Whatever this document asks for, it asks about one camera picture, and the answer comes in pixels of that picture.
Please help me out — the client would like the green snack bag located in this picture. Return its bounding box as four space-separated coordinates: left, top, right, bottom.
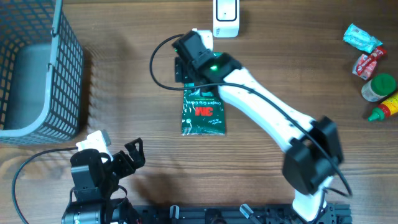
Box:
181 88 226 135

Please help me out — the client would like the teal wet wipes pack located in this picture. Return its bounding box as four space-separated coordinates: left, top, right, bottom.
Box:
343 24 383 53

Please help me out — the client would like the green-lid spice jar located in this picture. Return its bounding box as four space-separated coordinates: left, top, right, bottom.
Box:
361 73 397 102

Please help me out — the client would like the red Nescafe coffee stick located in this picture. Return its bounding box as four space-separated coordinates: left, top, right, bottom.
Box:
356 47 387 74

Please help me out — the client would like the red sauce bottle green cap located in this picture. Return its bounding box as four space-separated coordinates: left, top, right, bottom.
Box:
368 91 397 121

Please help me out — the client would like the red Kleenex tissue pack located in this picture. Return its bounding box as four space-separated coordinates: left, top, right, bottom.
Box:
352 54 377 80

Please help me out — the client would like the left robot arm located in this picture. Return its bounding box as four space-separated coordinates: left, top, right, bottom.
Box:
61 138 146 224

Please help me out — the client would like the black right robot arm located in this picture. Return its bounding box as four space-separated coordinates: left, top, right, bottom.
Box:
172 31 343 222

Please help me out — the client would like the white barcode scanner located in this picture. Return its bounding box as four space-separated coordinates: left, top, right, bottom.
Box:
213 0 240 38

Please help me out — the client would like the grey plastic mesh basket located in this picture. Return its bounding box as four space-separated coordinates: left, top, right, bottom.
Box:
1 0 84 145

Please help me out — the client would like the black left camera cable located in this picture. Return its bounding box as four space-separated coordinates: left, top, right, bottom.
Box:
11 147 78 224

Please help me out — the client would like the black camera cable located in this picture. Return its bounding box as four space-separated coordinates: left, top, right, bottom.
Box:
11 147 78 224
149 33 354 200

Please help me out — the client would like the black right camera cable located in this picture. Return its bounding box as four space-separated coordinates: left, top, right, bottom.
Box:
149 33 354 200

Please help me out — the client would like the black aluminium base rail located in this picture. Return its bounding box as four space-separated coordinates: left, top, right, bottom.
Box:
124 203 353 224

